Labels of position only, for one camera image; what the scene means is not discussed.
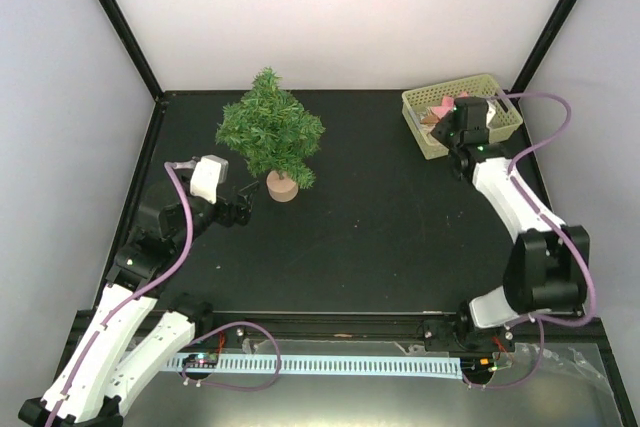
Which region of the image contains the yellow-green plastic basket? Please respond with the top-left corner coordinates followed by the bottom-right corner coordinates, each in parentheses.
top-left (401, 74), bottom-right (523, 160)

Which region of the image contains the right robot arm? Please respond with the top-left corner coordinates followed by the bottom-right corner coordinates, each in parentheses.
top-left (432, 96), bottom-right (597, 350)

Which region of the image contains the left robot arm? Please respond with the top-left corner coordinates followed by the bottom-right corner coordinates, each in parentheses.
top-left (18, 175), bottom-right (259, 426)

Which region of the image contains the small green christmas tree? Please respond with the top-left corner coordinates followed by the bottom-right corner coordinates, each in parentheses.
top-left (215, 67), bottom-right (325, 189)

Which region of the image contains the pink paper ornament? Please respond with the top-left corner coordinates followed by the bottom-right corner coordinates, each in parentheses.
top-left (430, 96), bottom-right (456, 119)

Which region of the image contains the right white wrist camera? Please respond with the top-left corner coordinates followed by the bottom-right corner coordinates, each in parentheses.
top-left (486, 98), bottom-right (500, 127)

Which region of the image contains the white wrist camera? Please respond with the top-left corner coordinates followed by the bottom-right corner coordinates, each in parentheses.
top-left (189, 155), bottom-right (229, 205)
top-left (486, 98), bottom-right (500, 127)

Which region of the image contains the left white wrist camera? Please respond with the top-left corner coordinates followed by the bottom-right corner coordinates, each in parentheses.
top-left (189, 155), bottom-right (229, 205)

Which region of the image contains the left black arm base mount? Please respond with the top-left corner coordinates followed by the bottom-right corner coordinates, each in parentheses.
top-left (169, 294), bottom-right (241, 383)

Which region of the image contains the black aluminium frame rail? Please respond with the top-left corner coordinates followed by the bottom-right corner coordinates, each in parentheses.
top-left (74, 310), bottom-right (609, 343)

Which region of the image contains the white slotted cable duct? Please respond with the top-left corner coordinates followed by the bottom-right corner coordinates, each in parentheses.
top-left (161, 353), bottom-right (462, 380)

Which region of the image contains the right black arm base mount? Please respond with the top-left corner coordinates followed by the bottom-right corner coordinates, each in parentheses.
top-left (418, 319), bottom-right (515, 353)

